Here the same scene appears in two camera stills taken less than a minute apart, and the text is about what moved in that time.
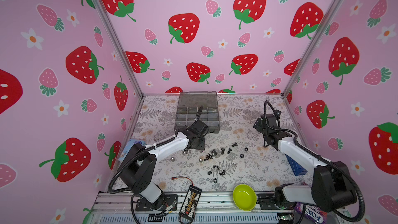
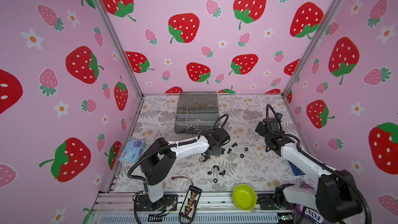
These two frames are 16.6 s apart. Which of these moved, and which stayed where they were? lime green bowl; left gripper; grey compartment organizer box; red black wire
Moved: left gripper
Stayed: red black wire; grey compartment organizer box; lime green bowl
